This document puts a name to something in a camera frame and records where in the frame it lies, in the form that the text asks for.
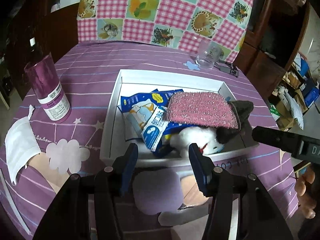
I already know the white plush toy red scarf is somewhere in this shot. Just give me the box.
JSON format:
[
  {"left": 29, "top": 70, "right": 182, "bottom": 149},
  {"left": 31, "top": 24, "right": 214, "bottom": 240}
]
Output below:
[{"left": 170, "top": 126, "right": 241, "bottom": 158}]

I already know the lavender soft pad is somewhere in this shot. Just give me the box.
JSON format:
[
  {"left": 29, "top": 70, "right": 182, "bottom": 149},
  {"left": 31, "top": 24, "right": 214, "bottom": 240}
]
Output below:
[{"left": 132, "top": 168, "right": 184, "bottom": 215}]

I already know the white blue bandage packet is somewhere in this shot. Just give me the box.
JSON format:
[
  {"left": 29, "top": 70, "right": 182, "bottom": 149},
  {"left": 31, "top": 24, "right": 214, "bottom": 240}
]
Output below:
[{"left": 141, "top": 106, "right": 169, "bottom": 152}]

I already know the pink glitter sponge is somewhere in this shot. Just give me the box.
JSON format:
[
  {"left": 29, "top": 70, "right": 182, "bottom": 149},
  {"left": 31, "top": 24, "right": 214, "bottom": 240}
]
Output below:
[{"left": 166, "top": 92, "right": 239, "bottom": 129}]

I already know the green plaid fabric pouch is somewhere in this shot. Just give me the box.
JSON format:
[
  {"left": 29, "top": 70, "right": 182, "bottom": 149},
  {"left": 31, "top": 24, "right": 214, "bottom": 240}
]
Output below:
[{"left": 228, "top": 100, "right": 254, "bottom": 137}]

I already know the blue packet with pillow picture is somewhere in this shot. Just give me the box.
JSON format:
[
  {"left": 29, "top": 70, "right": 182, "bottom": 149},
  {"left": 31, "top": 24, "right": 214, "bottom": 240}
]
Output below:
[{"left": 118, "top": 89, "right": 183, "bottom": 141}]

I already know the person's right hand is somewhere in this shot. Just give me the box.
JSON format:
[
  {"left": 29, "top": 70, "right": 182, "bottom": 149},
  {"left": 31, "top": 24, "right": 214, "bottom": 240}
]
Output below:
[{"left": 295, "top": 164, "right": 319, "bottom": 219}]

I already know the white shallow cardboard box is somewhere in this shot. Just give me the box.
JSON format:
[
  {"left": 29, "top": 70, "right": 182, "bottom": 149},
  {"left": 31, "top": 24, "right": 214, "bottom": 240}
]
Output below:
[{"left": 99, "top": 69, "right": 259, "bottom": 169}]

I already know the white face mask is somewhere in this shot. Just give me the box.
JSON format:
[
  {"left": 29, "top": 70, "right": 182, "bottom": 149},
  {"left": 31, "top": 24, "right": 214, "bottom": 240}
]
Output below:
[{"left": 4, "top": 105, "right": 41, "bottom": 185}]

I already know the purple striped tablecloth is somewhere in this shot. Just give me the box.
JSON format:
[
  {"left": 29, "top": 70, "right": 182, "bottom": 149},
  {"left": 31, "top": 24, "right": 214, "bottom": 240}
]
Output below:
[{"left": 1, "top": 42, "right": 298, "bottom": 239}]

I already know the black clip tool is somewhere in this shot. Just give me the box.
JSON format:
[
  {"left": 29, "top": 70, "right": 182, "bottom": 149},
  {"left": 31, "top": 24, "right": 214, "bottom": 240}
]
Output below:
[{"left": 214, "top": 60, "right": 239, "bottom": 77}]

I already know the purple white cylindrical can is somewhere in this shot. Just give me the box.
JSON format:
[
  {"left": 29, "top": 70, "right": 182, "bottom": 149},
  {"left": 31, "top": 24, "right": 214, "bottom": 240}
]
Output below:
[{"left": 24, "top": 54, "right": 71, "bottom": 122}]

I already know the clear glass cup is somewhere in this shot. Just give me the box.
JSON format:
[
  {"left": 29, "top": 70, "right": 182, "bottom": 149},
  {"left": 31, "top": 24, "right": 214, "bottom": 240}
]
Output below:
[{"left": 195, "top": 40, "right": 222, "bottom": 69}]

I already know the pink checkered picture cloth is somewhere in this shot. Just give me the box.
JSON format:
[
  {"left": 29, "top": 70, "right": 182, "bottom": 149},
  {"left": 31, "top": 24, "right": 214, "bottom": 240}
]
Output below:
[{"left": 77, "top": 0, "right": 254, "bottom": 62}]

